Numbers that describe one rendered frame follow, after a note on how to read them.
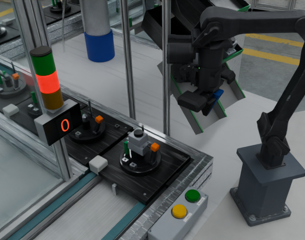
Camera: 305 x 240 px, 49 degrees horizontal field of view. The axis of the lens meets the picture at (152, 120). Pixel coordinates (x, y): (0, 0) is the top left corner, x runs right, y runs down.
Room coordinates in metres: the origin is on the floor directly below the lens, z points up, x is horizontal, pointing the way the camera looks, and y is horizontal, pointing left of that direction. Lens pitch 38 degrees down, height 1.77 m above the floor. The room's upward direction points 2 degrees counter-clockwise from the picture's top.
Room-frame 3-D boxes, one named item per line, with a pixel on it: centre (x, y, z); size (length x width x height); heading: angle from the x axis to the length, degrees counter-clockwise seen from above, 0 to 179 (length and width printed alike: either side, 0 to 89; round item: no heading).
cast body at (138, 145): (0.80, 0.05, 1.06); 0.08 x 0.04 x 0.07; 51
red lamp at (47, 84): (0.73, 0.26, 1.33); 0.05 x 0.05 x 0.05
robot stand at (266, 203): (0.69, -0.34, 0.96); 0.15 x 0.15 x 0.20; 14
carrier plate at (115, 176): (0.80, 0.04, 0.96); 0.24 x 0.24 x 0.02; 51
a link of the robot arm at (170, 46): (0.71, -0.10, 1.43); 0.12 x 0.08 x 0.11; 85
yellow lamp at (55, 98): (0.73, 0.26, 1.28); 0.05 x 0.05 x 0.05
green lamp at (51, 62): (0.73, 0.26, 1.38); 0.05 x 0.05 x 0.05
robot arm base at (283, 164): (0.70, -0.34, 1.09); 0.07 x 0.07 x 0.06; 14
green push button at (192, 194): (0.65, -0.11, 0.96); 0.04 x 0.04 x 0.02
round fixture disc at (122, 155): (0.80, 0.04, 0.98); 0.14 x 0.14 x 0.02
